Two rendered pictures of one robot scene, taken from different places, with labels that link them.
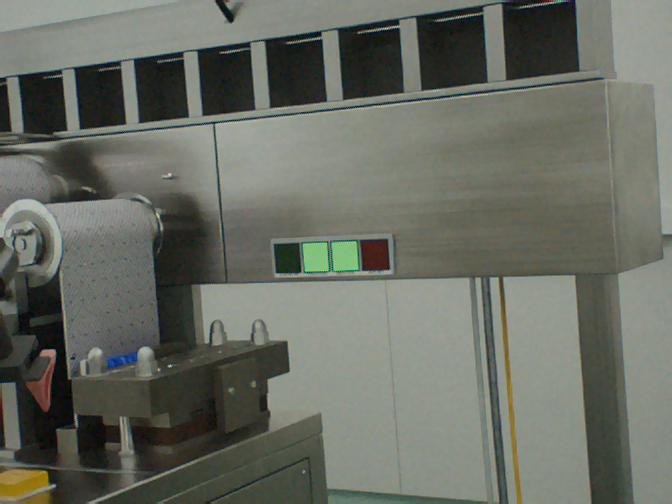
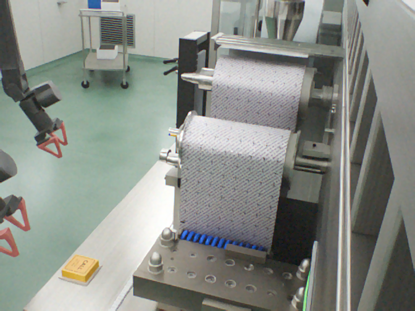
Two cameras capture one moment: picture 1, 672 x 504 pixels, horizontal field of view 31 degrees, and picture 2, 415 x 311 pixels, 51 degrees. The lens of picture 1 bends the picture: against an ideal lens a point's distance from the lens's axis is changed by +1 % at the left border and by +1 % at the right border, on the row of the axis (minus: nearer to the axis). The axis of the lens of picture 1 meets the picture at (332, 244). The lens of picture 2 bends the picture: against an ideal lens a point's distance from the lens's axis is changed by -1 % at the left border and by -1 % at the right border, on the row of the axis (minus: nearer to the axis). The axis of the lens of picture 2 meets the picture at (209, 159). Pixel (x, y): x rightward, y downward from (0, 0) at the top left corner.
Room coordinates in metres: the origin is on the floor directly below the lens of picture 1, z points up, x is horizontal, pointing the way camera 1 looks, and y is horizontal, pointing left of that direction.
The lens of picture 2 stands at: (1.78, -0.45, 1.68)
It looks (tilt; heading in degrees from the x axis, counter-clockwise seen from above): 26 degrees down; 73
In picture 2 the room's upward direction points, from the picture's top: 4 degrees clockwise
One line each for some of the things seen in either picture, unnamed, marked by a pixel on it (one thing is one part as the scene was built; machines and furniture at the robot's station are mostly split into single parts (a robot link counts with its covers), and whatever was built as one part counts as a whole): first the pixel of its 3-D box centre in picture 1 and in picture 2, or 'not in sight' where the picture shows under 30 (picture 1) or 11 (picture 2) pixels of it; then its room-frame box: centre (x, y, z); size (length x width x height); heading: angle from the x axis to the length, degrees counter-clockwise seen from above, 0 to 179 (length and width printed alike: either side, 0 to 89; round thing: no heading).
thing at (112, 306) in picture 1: (112, 314); (226, 210); (2.09, 0.39, 1.11); 0.23 x 0.01 x 0.18; 149
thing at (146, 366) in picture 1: (146, 360); (155, 261); (1.90, 0.31, 1.05); 0.04 x 0.04 x 0.04
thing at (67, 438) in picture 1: (124, 422); not in sight; (2.09, 0.39, 0.92); 0.28 x 0.04 x 0.04; 149
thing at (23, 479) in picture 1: (13, 483); (80, 268); (1.73, 0.49, 0.91); 0.07 x 0.07 x 0.02; 59
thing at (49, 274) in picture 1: (29, 243); (189, 140); (2.01, 0.51, 1.25); 0.15 x 0.01 x 0.15; 59
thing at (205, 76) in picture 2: not in sight; (211, 80); (2.13, 0.73, 1.33); 0.06 x 0.06 x 0.06; 59
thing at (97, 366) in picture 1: (96, 361); (167, 236); (1.94, 0.40, 1.05); 0.04 x 0.04 x 0.04
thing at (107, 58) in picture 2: not in sight; (105, 41); (2.05, 5.36, 0.51); 0.91 x 0.58 x 1.02; 83
